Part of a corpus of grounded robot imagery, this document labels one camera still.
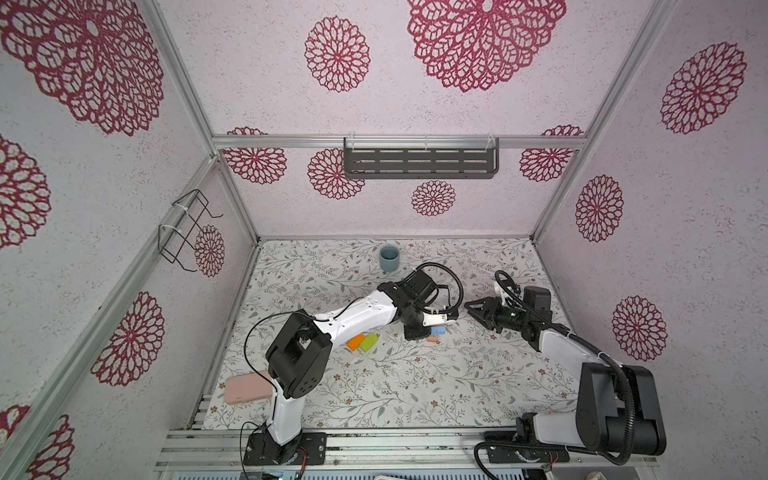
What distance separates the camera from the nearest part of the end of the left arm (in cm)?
65

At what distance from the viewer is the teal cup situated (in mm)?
1087

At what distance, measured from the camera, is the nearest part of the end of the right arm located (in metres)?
0.68

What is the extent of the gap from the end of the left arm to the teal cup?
0.33 metres

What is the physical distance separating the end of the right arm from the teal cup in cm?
34

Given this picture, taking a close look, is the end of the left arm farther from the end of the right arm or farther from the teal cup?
the teal cup

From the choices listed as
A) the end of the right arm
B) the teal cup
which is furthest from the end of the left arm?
the teal cup
